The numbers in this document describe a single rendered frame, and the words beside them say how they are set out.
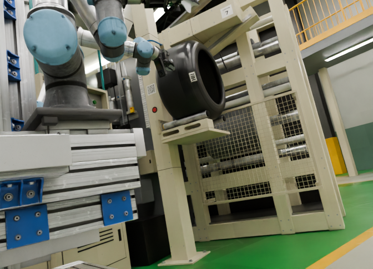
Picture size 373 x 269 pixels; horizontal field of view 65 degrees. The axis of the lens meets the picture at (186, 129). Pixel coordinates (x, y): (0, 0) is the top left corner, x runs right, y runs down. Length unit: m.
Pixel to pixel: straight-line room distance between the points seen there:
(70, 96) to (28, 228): 0.35
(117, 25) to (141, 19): 1.63
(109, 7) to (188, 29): 1.68
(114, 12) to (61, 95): 0.26
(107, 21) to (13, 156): 0.41
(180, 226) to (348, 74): 9.67
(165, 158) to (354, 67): 9.53
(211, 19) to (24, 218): 1.99
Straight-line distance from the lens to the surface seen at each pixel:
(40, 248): 0.92
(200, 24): 2.46
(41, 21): 0.81
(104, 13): 0.85
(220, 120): 2.11
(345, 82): 11.13
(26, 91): 1.11
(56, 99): 0.88
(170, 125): 1.97
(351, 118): 10.99
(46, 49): 0.78
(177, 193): 2.05
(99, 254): 1.95
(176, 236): 2.09
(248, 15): 2.47
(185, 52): 1.91
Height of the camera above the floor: 0.47
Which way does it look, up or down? 11 degrees up
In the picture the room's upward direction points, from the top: 11 degrees counter-clockwise
